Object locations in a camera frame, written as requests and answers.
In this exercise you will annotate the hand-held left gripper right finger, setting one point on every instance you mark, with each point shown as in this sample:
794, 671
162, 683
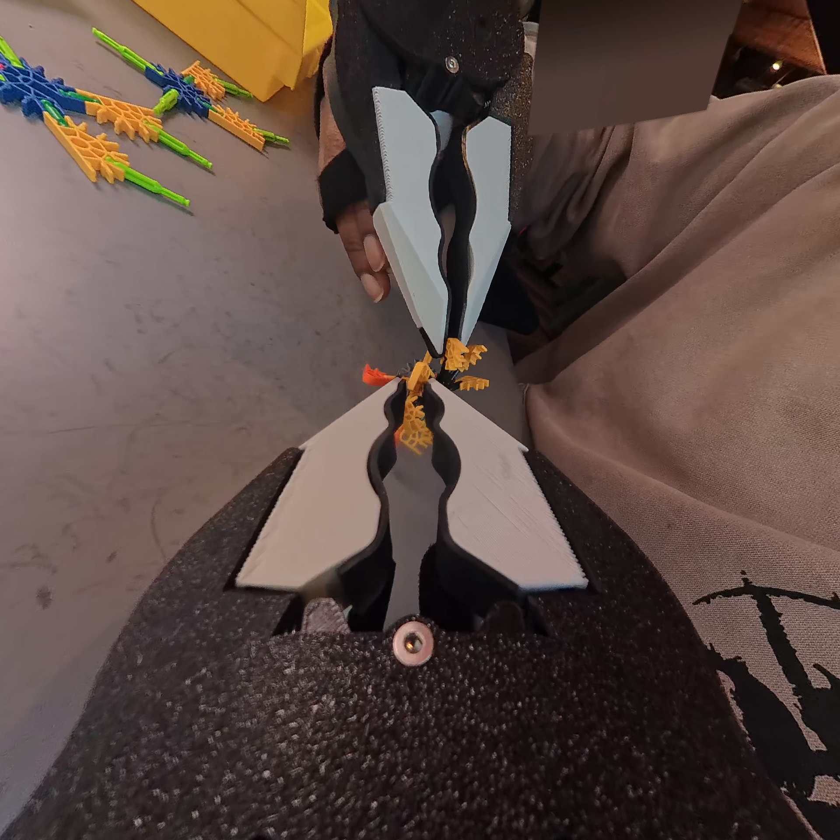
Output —
518, 518

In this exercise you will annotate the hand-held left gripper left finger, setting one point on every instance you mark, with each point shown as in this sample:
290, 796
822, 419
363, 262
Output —
308, 518

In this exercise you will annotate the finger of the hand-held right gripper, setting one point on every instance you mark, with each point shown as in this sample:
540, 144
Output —
492, 197
403, 197

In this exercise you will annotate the yellow black toy wheel assembly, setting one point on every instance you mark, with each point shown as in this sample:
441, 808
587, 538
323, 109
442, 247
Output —
417, 420

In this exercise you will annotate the small blue green toy assembly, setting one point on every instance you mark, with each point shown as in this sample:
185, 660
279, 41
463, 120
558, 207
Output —
177, 85

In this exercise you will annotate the large blue green toy assembly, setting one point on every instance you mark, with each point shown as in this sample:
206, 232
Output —
29, 85

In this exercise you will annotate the person's right forearm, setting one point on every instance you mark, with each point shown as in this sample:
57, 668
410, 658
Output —
656, 197

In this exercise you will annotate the grey desk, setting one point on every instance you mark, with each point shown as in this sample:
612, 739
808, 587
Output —
164, 328

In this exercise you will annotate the person's right hand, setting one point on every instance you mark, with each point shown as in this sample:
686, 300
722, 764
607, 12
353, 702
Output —
364, 249

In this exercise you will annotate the person's torso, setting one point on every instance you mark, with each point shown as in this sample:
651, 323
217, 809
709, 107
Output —
656, 492

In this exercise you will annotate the yellow plastic bin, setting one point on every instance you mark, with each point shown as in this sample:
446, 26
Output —
249, 39

